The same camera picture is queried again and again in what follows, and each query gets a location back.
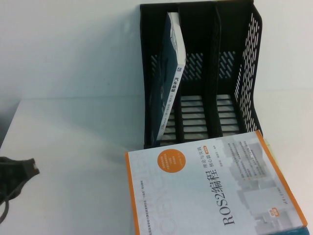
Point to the black mesh book stand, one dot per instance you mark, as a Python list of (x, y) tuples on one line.
[(193, 36)]

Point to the teal cover book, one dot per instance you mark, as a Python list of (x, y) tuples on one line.
[(168, 80)]

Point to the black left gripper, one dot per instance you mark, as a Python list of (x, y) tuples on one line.
[(12, 173)]

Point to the yellow green mechanical design book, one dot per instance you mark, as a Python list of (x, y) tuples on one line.
[(270, 149)]

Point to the white orange ROS2 book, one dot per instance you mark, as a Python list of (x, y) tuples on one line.
[(210, 188)]

